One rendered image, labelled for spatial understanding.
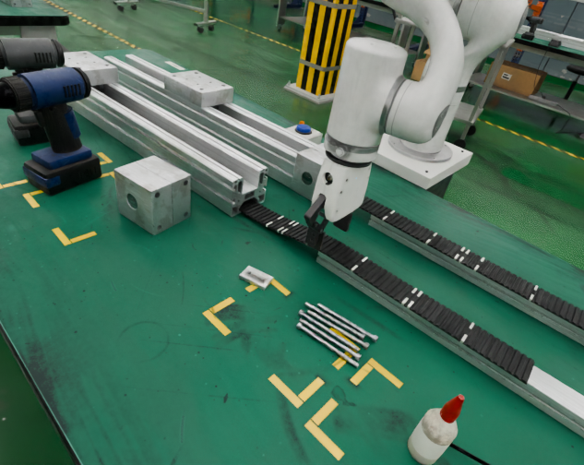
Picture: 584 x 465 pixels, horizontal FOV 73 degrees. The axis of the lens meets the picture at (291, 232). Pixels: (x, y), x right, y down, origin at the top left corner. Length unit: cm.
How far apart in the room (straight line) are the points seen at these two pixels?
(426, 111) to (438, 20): 11
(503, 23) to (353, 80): 60
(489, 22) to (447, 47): 55
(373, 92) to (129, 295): 46
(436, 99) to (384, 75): 7
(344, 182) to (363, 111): 11
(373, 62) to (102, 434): 54
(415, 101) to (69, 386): 55
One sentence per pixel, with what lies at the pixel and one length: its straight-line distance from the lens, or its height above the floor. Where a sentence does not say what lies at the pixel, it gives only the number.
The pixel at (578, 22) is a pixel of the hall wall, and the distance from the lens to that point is 826.
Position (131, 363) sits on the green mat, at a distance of 58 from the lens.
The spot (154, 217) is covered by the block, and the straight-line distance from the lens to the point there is 74.
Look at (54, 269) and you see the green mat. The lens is 72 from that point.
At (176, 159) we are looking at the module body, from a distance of 90.
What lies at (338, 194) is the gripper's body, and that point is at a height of 95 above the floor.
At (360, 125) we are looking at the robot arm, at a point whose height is 106.
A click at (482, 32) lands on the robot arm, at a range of 111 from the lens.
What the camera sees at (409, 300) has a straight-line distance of 68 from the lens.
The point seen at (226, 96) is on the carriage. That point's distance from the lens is 114.
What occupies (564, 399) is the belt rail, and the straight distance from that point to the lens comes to 69.
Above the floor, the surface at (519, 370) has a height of 81.
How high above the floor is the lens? 125
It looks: 36 degrees down
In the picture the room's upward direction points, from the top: 11 degrees clockwise
